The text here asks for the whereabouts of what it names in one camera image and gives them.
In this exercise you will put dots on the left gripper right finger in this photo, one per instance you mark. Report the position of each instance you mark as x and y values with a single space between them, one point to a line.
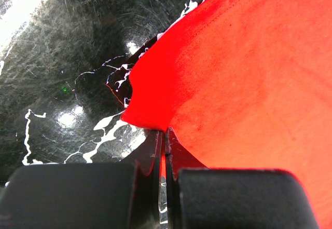
202 197

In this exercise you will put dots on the bright red t shirt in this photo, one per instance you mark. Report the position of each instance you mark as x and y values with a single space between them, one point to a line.
245 84

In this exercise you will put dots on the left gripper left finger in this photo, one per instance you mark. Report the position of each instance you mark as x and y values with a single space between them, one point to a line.
96 195

